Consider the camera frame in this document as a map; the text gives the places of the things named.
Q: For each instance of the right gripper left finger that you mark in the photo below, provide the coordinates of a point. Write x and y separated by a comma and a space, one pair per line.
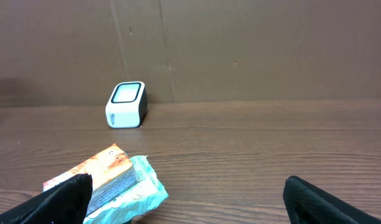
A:
64, 203

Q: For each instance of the white barcode scanner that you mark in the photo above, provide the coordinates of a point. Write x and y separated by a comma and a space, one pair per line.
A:
127, 106

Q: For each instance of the teal orange tissue pack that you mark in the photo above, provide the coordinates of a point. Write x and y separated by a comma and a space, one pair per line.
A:
123, 187

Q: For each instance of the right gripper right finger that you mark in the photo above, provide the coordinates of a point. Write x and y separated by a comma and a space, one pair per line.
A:
307, 204

